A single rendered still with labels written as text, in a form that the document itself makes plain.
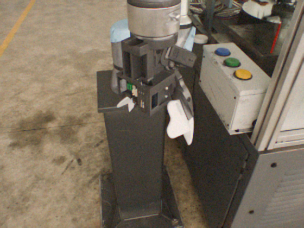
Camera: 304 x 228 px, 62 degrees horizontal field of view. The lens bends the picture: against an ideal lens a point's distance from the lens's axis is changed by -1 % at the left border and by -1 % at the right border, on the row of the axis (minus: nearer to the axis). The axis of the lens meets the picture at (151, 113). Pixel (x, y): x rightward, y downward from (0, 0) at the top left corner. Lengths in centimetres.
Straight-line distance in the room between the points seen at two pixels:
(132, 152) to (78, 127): 98
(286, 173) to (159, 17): 70
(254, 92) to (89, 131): 139
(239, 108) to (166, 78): 35
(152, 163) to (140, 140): 15
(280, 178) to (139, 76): 66
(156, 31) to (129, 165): 78
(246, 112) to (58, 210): 113
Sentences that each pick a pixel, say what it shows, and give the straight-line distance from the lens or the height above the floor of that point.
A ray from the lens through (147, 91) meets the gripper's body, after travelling 38.
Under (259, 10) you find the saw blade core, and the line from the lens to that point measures 112.
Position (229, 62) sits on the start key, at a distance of 77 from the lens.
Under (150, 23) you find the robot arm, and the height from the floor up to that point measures 113.
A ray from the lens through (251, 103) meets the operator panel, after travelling 71.
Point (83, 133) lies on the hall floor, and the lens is 187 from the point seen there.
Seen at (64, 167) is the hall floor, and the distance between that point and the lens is 169.
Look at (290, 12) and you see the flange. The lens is 111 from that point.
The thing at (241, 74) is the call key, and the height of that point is 91.
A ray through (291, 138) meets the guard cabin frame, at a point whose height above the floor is 78.
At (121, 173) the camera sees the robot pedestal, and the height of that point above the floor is 39.
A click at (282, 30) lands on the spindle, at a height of 88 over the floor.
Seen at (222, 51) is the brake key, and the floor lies 91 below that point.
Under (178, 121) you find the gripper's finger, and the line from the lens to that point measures 43.
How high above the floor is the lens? 125
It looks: 39 degrees down
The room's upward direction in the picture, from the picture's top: straight up
